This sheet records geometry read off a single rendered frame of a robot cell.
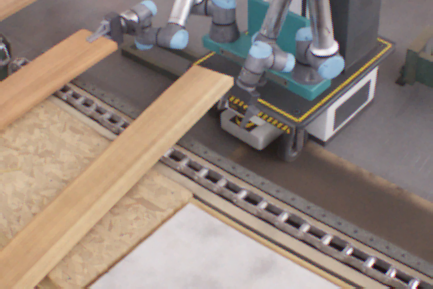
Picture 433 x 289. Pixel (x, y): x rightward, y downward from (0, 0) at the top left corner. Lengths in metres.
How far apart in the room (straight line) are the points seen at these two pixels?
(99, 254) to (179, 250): 0.20
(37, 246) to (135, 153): 0.41
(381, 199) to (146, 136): 1.36
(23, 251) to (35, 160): 0.39
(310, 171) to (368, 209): 0.36
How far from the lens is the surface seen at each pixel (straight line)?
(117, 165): 1.60
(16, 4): 2.49
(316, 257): 1.44
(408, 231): 2.60
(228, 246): 1.43
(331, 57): 2.33
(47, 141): 1.80
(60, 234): 1.47
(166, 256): 1.42
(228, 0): 2.72
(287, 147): 2.70
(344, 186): 2.73
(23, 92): 1.97
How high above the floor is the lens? 1.97
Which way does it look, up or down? 40 degrees down
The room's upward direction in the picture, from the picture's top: 2 degrees counter-clockwise
